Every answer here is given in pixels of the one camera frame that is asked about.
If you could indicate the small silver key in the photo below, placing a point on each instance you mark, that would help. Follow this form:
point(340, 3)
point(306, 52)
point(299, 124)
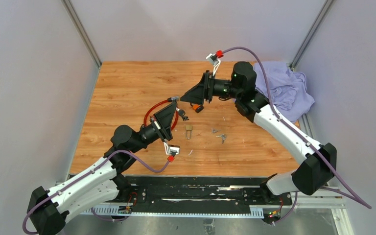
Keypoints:
point(213, 131)

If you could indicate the brass padlock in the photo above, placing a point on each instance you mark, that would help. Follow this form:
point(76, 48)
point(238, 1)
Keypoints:
point(188, 132)

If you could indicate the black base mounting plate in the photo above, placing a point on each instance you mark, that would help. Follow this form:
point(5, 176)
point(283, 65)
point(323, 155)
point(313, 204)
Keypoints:
point(169, 186)

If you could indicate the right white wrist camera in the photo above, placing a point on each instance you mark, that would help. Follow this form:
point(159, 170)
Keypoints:
point(215, 61)

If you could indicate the silver key pair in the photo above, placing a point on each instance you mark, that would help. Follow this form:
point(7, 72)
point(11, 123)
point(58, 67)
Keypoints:
point(223, 137)

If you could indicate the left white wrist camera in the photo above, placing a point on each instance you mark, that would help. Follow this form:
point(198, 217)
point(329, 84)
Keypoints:
point(171, 149)

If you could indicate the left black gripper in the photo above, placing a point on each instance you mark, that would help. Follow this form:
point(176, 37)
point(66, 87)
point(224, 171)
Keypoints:
point(162, 121)

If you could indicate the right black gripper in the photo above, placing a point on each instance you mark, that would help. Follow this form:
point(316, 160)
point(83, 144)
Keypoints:
point(202, 91)

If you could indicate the black head key bunch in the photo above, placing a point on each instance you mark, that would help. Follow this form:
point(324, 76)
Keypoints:
point(182, 114)

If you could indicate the orange black padlock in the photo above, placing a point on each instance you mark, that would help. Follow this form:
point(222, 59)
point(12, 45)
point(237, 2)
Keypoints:
point(197, 108)

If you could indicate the lavender crumpled cloth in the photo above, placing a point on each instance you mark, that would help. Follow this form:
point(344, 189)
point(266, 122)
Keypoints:
point(288, 90)

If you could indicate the aluminium frame rail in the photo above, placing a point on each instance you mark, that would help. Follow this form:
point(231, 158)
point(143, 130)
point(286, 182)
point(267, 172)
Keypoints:
point(232, 202)

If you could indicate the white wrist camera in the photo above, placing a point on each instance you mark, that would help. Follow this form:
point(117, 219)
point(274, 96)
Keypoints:
point(171, 149)
point(215, 61)

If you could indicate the red cable lock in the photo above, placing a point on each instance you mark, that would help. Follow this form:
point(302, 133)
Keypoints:
point(168, 100)

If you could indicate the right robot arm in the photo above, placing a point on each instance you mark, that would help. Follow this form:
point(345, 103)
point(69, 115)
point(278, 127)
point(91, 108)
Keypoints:
point(316, 161)

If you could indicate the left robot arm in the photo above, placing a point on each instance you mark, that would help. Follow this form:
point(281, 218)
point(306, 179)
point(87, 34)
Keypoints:
point(49, 210)

